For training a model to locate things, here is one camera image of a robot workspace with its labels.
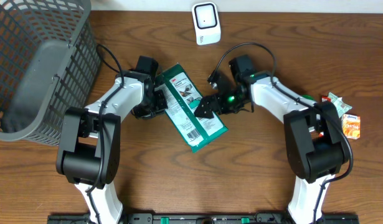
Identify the grey plastic mesh basket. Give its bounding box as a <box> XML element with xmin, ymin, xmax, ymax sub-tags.
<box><xmin>0</xmin><ymin>0</ymin><xmax>101</xmax><ymax>146</ymax></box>

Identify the mint green wipes packet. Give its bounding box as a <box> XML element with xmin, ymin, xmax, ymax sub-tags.
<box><xmin>328</xmin><ymin>92</ymin><xmax>352</xmax><ymax>117</ymax></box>

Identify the green 3M gloves package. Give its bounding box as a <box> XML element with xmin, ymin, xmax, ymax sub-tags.
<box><xmin>156</xmin><ymin>63</ymin><xmax>228</xmax><ymax>153</ymax></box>

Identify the red snack bar wrapper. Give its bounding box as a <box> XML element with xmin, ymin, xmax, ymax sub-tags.
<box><xmin>321</xmin><ymin>96</ymin><xmax>331</xmax><ymax>102</ymax></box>

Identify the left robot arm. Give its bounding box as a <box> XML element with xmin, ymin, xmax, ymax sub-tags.
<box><xmin>56</xmin><ymin>56</ymin><xmax>168</xmax><ymax>223</ymax></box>

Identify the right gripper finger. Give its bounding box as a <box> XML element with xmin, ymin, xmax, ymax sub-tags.
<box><xmin>199</xmin><ymin>95</ymin><xmax>221</xmax><ymax>113</ymax></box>
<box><xmin>194</xmin><ymin>104</ymin><xmax>214</xmax><ymax>119</ymax></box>

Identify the green lid glass jar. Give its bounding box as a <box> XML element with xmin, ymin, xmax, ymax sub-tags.
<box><xmin>301</xmin><ymin>95</ymin><xmax>316</xmax><ymax>102</ymax></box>

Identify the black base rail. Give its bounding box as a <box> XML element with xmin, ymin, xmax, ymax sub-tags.
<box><xmin>47</xmin><ymin>213</ymin><xmax>359</xmax><ymax>224</ymax></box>

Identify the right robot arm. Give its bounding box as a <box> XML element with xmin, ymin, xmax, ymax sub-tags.
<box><xmin>194</xmin><ymin>55</ymin><xmax>353</xmax><ymax>223</ymax></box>

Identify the white barcode scanner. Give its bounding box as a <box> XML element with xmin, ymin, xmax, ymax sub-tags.
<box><xmin>191</xmin><ymin>2</ymin><xmax>221</xmax><ymax>45</ymax></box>

